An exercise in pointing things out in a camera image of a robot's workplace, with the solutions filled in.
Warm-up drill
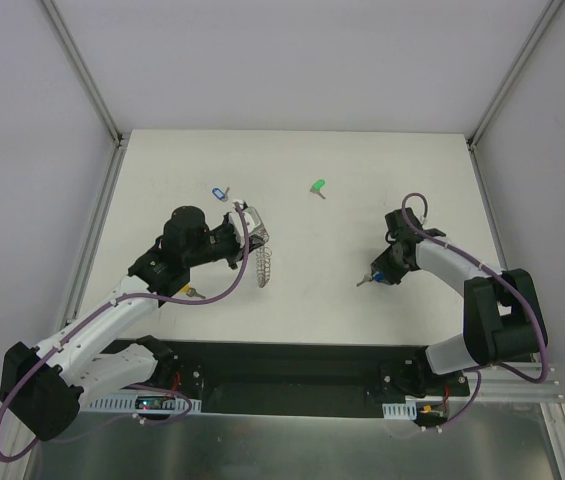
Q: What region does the key with yellow tag lower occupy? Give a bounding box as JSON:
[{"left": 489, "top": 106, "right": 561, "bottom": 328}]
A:
[{"left": 179, "top": 285, "right": 206, "bottom": 300}]

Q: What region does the right aluminium frame post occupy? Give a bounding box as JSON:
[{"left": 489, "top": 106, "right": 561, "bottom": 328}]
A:
[{"left": 467, "top": 0, "right": 565, "bottom": 152}]

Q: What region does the key with blue outlined tag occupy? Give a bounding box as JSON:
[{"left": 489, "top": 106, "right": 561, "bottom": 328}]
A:
[{"left": 211, "top": 187, "right": 230, "bottom": 202}]

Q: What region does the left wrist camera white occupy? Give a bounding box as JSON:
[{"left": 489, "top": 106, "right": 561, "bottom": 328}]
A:
[{"left": 228, "top": 199, "right": 269, "bottom": 248}]

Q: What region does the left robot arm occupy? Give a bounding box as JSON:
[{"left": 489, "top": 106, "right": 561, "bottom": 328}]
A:
[{"left": 0, "top": 201, "right": 263, "bottom": 441}]

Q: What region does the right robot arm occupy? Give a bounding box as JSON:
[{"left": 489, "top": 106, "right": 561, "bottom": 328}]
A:
[{"left": 367, "top": 208, "right": 550, "bottom": 397}]

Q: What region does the left aluminium frame post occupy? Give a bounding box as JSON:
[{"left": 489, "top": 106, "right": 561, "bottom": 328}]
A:
[{"left": 37, "top": 0, "right": 124, "bottom": 146}]

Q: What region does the key with green tag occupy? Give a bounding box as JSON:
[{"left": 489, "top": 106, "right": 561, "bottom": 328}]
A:
[{"left": 310, "top": 179, "right": 326, "bottom": 200}]

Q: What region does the metal disc keyring holder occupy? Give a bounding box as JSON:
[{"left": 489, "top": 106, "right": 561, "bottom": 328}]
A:
[{"left": 251, "top": 228, "right": 272, "bottom": 288}]

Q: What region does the aluminium frame post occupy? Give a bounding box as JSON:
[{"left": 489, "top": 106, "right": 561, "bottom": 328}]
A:
[
  {"left": 467, "top": 0, "right": 565, "bottom": 152},
  {"left": 37, "top": 0, "right": 124, "bottom": 146}
]

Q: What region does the key with solid blue tag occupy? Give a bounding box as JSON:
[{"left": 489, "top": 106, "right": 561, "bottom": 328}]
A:
[{"left": 356, "top": 272, "right": 385, "bottom": 287}]

